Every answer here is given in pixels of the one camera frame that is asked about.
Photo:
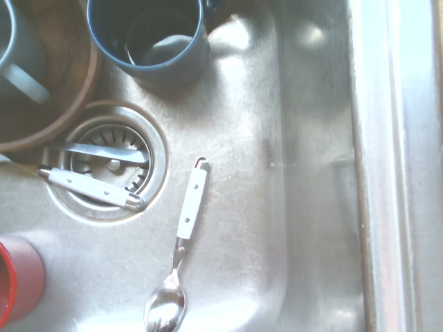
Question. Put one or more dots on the stainless steel kitchen sink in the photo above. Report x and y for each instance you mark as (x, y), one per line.
(242, 138)

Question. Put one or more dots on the round wooden bowl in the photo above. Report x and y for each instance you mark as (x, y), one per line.
(79, 86)

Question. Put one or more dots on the red plastic cup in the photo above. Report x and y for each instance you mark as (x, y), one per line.
(27, 269)

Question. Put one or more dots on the grey ceramic mug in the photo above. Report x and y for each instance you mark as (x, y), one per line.
(20, 45)

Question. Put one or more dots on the metal sink drain strainer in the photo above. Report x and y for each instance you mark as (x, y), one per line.
(159, 155)

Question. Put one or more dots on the dark blue cup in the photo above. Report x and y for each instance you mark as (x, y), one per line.
(166, 72)

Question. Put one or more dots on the plain steel cutlery blade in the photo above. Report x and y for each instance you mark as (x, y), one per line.
(104, 152)

